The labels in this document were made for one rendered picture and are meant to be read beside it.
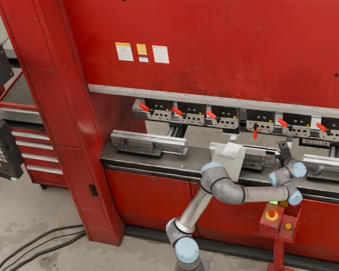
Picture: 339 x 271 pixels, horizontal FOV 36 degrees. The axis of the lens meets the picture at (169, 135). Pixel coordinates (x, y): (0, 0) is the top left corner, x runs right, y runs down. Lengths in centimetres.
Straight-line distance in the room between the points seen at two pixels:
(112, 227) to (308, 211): 140
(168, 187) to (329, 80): 130
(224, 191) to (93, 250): 178
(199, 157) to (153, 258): 98
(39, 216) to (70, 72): 175
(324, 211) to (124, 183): 130
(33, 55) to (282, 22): 130
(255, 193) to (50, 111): 130
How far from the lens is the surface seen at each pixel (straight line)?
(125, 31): 282
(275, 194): 268
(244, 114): 333
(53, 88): 300
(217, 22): 262
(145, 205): 367
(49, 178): 437
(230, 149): 316
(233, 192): 253
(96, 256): 405
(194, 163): 328
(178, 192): 344
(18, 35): 287
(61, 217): 436
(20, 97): 396
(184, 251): 274
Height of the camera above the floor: 327
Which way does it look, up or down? 43 degrees down
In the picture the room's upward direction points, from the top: 10 degrees counter-clockwise
